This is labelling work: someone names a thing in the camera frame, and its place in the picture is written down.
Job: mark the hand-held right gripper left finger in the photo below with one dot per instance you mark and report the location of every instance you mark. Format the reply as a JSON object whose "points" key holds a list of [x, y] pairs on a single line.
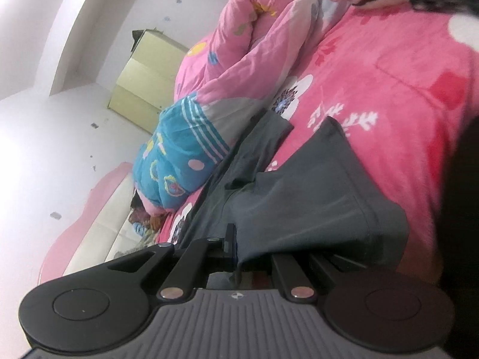
{"points": [[228, 248]]}

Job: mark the pale yellow wardrobe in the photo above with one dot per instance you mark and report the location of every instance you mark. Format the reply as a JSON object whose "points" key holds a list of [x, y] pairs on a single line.
{"points": [[142, 78]]}

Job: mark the pink and white headboard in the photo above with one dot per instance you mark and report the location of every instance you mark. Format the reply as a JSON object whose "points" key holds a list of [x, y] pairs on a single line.
{"points": [[97, 228]]}

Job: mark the pink floral bed blanket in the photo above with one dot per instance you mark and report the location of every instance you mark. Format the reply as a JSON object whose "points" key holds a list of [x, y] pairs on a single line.
{"points": [[374, 82]]}

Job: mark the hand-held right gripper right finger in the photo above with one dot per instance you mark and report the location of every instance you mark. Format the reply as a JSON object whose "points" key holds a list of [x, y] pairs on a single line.
{"points": [[290, 273]]}

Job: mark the dark grey shorts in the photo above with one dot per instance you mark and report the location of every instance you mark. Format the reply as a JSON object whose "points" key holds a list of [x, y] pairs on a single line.
{"points": [[299, 202]]}

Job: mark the pink and blue quilt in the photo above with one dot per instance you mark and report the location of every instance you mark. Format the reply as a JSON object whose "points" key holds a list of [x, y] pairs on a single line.
{"points": [[232, 60]]}

